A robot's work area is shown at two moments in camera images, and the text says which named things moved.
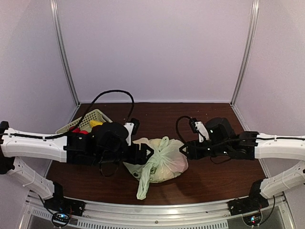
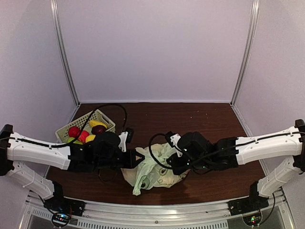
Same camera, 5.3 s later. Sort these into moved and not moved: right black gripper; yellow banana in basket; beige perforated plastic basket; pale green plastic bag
Moved: pale green plastic bag; right black gripper
Not moved: yellow banana in basket; beige perforated plastic basket
